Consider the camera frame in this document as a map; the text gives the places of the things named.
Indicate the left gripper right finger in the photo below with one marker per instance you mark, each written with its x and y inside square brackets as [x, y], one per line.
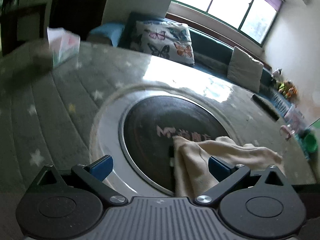
[230, 178]

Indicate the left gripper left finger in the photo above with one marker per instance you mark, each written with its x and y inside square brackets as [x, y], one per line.
[90, 178]

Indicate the cream knit garment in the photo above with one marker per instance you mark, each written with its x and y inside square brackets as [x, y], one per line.
[199, 166]

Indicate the round black cooktop inset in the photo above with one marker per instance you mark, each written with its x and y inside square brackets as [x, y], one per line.
[147, 129]

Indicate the pink plastic toy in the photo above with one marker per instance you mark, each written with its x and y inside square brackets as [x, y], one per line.
[288, 131]

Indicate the black remote control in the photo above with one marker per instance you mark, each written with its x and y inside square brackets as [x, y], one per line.
[263, 105]

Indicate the green plastic bowl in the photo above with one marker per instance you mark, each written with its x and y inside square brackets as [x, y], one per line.
[310, 144]

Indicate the clear plastic storage box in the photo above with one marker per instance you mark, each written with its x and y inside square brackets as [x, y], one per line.
[295, 119]

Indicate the green yellow plush toy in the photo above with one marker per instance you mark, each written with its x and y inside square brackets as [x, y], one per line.
[284, 87]

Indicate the orange plush toy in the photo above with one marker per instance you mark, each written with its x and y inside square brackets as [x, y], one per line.
[291, 92]

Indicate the plain grey pillow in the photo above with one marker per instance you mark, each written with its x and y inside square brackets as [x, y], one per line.
[244, 70]

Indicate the black white plush toy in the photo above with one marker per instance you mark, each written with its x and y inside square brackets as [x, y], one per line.
[276, 74]

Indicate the teal corner sofa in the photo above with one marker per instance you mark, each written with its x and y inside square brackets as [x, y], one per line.
[212, 56]

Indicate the tissue box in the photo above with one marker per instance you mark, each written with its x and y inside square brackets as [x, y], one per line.
[63, 44]

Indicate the butterfly print pillow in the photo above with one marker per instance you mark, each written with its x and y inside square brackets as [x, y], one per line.
[168, 40]

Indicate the dark door with glass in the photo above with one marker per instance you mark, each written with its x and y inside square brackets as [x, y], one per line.
[77, 16]

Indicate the window with green frame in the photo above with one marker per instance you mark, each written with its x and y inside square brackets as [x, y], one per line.
[252, 18]

